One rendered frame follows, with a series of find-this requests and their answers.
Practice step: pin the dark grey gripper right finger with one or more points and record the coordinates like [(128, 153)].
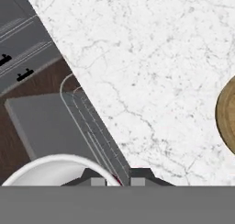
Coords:
[(147, 174)]

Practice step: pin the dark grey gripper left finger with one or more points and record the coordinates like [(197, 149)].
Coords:
[(87, 176)]

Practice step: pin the grey dishwasher rack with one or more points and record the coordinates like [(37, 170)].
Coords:
[(101, 142)]

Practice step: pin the grey dishwasher door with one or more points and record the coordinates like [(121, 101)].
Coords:
[(46, 123)]

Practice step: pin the wooden bowl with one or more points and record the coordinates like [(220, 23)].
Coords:
[(227, 117)]

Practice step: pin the white round object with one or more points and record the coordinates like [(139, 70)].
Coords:
[(46, 161)]

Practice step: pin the grey drawer front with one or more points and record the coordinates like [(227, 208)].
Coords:
[(21, 39), (42, 64), (13, 7)]

